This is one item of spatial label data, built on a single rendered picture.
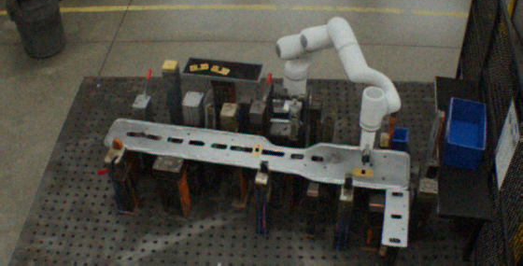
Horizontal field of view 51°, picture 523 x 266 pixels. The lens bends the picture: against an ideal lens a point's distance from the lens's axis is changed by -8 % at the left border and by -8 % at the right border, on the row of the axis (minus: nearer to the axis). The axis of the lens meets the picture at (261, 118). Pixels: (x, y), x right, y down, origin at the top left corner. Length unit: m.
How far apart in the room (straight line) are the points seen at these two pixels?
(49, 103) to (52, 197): 1.81
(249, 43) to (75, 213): 2.57
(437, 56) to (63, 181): 3.21
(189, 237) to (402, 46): 2.94
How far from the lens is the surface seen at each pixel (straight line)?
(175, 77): 2.82
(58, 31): 5.15
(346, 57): 2.29
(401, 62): 4.82
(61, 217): 2.88
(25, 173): 4.19
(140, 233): 2.71
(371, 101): 2.17
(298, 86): 3.01
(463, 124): 2.77
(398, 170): 2.54
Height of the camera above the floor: 2.83
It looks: 42 degrees down
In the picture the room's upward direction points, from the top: 2 degrees counter-clockwise
